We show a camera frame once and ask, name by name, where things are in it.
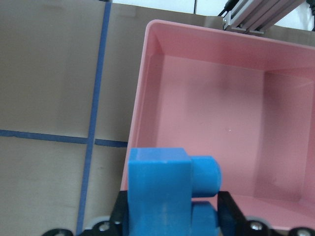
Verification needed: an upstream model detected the blue toy block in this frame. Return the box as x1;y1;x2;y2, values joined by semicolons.
127;147;221;236

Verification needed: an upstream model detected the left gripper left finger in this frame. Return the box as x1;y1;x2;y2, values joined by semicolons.
109;191;129;236

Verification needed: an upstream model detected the pink plastic box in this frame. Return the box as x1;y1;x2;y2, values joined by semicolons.
127;20;315;230

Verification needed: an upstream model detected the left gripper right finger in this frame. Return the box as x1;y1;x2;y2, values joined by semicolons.
217;191;247;236

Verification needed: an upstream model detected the aluminium frame post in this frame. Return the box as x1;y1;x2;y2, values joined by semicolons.
223;0;303;35

